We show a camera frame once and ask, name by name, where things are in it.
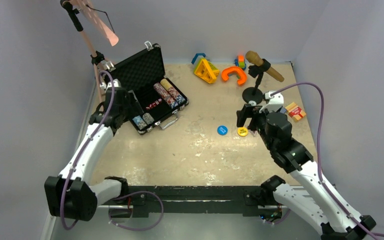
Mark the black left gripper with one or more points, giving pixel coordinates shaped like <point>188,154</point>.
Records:
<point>134,107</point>

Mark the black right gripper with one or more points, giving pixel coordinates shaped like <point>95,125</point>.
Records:
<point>249,111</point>

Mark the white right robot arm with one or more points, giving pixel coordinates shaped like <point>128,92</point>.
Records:
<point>323,207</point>

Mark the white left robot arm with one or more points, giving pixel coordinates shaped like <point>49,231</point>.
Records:
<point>70,194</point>

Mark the red dice row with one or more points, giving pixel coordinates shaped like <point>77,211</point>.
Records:
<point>153,104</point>

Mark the grey chip stack front right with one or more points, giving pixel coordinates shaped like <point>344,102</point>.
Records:
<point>147,117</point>

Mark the light blue chip stack in case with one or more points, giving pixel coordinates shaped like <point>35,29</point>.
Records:
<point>139,122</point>

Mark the yellow big blind button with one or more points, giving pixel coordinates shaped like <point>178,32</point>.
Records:
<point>242,131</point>

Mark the red triangular button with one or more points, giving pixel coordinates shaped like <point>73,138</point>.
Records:
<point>254,133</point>

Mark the blue small blind button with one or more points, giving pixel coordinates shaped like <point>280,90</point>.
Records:
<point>222,130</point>

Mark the purple red blue chip row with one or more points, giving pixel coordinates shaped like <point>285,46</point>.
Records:
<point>165,95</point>

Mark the orange curved toy track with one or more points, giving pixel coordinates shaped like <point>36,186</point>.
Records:
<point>234,71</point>

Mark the black poker chip case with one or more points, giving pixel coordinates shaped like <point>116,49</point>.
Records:
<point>139,73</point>

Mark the blue playing card box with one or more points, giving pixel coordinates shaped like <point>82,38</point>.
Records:
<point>284,111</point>

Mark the yellow red blue chip row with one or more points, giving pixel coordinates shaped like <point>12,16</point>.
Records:
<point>172,91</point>

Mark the red playing card box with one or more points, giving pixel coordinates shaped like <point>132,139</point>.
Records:
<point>295,112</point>

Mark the blue orange toy blocks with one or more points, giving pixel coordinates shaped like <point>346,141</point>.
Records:
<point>240,62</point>

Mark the brown wooden microphone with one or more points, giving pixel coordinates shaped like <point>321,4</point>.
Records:
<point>260,66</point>

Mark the yellow triangular toy block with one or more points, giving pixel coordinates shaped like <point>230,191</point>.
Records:
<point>206,71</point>

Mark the blue angled toy piece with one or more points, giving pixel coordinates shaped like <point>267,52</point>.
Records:
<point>198,56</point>

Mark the pink tripod stand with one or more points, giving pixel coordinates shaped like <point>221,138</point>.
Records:
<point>101,21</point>

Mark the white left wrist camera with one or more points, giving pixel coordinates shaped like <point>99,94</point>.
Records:
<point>107,86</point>

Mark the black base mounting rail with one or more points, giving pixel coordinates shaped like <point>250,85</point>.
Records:
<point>248,200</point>

